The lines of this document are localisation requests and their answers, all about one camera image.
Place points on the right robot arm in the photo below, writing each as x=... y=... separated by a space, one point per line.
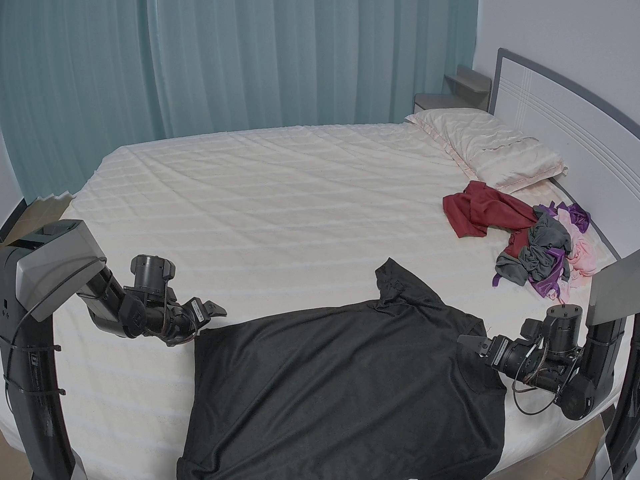
x=610 y=293

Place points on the cream pillow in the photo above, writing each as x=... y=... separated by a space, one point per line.
x=490 y=143

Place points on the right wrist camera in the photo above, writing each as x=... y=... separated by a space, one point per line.
x=531 y=330

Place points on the blue-green curtain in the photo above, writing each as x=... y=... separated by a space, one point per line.
x=225 y=43

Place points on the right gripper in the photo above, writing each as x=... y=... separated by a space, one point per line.
x=520 y=365

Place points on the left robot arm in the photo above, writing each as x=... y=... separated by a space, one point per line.
x=40 y=268

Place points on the bed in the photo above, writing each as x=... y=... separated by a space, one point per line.
x=275 y=208

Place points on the dark red garment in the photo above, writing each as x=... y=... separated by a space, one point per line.
x=480 y=213

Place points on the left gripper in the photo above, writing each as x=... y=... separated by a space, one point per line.
x=172 y=325

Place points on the black T-shirt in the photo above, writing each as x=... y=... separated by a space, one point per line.
x=325 y=393

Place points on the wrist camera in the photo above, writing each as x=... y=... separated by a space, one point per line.
x=170 y=270
x=531 y=330

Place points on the grey bedside table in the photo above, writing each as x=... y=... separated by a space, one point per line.
x=440 y=102

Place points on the pile of clothes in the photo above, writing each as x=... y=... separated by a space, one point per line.
x=545 y=248

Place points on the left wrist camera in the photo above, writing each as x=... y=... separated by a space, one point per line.
x=170 y=270

